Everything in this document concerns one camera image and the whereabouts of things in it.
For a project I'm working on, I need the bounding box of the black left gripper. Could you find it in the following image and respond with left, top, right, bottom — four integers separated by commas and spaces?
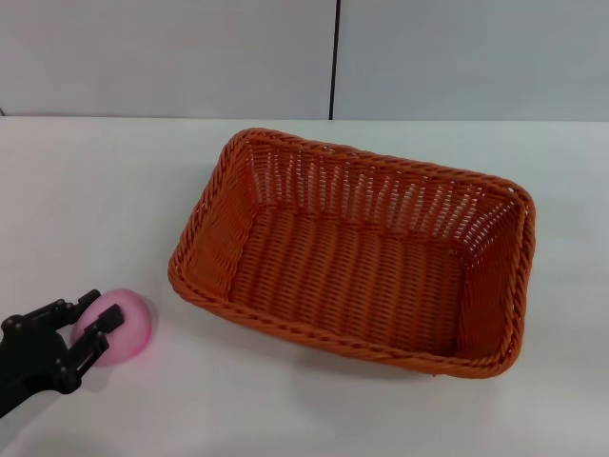
0, 288, 125, 419

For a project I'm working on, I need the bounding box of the pink peach toy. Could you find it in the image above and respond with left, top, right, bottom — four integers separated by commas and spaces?
69, 288, 156, 368

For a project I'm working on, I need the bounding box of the orange woven rectangular basket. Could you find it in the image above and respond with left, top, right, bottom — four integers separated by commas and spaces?
167, 127, 538, 380

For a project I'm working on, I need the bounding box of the black vertical wall strip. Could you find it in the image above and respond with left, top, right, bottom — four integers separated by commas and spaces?
329, 0, 342, 120

